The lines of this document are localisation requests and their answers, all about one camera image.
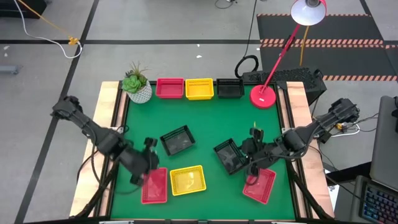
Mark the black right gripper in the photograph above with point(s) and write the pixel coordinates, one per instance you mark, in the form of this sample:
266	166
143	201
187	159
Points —
264	154

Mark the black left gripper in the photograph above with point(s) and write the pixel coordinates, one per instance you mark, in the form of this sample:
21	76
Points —
135	161

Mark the black plastic basket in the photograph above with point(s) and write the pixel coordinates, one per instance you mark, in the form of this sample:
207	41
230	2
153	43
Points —
178	141
228	157
230	91

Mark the red plastic basket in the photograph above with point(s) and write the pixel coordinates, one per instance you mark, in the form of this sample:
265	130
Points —
262	186
169	90
157	189

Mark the yellow plastic basket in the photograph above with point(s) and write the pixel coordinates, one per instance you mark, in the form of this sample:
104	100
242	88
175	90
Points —
188	182
199	90

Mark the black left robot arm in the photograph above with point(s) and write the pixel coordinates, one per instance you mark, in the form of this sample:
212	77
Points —
105	141

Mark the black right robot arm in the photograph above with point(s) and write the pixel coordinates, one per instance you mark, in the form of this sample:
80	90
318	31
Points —
298	138

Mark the red desk lamp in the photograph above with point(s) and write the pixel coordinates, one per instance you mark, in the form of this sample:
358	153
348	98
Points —
262	98

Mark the wooden table side plank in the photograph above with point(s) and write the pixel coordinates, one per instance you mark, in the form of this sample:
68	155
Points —
295	102
107	99

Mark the succulent in white pot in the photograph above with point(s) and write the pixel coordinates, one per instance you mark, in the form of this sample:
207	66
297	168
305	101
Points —
140	95

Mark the black perforated computer case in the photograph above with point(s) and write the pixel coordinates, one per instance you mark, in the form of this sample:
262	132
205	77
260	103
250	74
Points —
298	76

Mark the grey laptop lid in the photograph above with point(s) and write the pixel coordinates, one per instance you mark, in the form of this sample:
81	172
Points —
385	140

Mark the backlit keyboard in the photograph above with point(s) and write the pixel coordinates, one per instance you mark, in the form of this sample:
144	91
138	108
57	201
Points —
379	205

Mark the black mat hazard stripes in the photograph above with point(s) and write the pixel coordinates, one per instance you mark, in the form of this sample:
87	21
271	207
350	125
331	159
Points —
342	28

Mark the grey metal floor bracket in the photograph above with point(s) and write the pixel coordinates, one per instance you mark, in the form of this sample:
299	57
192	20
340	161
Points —
7	69

